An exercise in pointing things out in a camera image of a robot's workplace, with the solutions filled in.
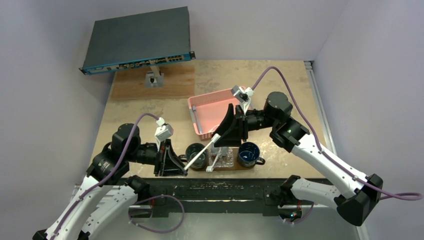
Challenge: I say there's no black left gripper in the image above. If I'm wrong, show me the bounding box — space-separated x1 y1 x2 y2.
126 137 188 176

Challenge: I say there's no pink plastic basket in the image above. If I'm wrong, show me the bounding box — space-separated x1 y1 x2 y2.
187 88 240 141

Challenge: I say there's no dark grey mug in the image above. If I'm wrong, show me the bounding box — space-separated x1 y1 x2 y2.
178 143 209 170

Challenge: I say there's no clear glass toothbrush holder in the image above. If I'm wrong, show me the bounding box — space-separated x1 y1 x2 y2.
208 146 235 171

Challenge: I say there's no dark blue mug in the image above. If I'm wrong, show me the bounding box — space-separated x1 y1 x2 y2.
237 142 266 168

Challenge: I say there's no oval wooden tray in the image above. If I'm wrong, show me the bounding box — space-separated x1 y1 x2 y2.
190 147 254 172

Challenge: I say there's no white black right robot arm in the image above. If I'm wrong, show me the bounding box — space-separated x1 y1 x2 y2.
212 91 383 226

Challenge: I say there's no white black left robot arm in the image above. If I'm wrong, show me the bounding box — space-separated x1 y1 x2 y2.
32 118 187 240

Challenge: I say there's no grey blue toothbrush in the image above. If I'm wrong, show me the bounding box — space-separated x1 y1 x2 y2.
192 105 203 134

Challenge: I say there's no brown wooden board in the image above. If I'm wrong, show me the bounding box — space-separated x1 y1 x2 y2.
109 63 195 101

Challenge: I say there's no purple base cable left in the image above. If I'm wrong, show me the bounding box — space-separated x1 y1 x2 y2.
128 194 185 233

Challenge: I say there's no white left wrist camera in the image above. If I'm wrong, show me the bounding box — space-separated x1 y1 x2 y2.
154 117 174 150

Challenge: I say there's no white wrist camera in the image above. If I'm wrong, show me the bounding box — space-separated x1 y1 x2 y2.
154 117 174 150
231 85 254 114

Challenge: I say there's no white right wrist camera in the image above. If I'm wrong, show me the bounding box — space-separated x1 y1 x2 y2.
231 85 254 114

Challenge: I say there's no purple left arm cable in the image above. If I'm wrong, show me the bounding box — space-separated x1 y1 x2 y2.
49 112 162 240

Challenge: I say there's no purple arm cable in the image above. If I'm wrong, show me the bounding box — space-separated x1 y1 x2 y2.
49 112 162 240
250 66 424 202

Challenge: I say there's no black table front rail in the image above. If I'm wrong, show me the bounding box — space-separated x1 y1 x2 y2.
117 176 318 218

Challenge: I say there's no grey metal bracket stand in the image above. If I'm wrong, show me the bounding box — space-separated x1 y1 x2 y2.
145 65 165 88

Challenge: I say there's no aluminium frame rail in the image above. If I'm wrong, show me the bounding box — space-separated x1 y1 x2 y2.
304 61 337 155

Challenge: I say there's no grey blue network switch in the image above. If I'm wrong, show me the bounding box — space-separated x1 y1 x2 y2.
79 6 196 75

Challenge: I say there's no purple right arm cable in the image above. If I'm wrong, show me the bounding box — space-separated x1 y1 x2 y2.
250 66 424 202

